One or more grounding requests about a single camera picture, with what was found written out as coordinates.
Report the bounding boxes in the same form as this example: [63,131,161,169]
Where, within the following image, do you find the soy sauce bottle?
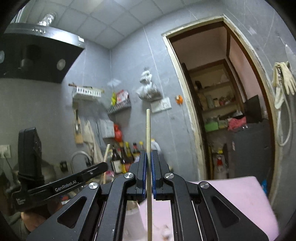
[119,142,131,174]

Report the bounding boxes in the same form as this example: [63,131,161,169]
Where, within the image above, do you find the chrome faucet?
[70,151,92,174]

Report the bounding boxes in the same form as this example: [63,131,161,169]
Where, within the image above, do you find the orange wall hook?
[175,95,183,105]

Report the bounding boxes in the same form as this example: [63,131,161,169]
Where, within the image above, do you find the wooden chopstick three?
[102,144,110,184]

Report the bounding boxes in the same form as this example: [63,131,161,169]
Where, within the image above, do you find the white hose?
[276,92,293,148]

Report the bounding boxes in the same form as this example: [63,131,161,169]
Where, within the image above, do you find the white wall basket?
[68,83,105,101]

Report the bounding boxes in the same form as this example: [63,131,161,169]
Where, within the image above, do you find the wooden chopstick two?
[146,108,153,241]

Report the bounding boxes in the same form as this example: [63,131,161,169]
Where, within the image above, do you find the person's left hand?
[21,201,63,232]

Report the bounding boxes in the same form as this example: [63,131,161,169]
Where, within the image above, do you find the black monitor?
[244,95,262,123]

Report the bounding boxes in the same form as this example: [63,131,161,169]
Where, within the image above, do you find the white oil jug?
[151,139,162,154]

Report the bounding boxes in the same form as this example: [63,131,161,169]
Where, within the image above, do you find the dark wine bottle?
[111,146,122,174]

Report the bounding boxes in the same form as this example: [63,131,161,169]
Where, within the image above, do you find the cream rubber gloves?
[273,62,295,109]

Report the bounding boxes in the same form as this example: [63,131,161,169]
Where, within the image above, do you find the wall spice rack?
[107,90,132,114]

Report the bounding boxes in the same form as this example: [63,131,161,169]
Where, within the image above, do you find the black range hood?
[1,23,85,83]

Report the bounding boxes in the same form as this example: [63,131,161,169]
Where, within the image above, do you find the hanging grey plastic bag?
[136,68,163,102]

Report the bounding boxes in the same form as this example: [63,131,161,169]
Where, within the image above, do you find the pink floral tablecloth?
[138,176,280,241]

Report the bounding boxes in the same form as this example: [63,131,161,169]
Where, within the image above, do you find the wooden door frame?
[162,14,282,204]

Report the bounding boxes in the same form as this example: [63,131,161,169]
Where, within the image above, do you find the white utensil holder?
[123,201,147,240]

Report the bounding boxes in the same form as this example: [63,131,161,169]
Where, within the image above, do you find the red plastic bag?
[114,124,123,143]

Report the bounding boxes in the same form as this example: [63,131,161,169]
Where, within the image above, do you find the dark grey cabinet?
[229,120,272,183]

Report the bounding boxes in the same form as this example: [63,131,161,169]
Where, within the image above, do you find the white wall socket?
[151,97,171,113]

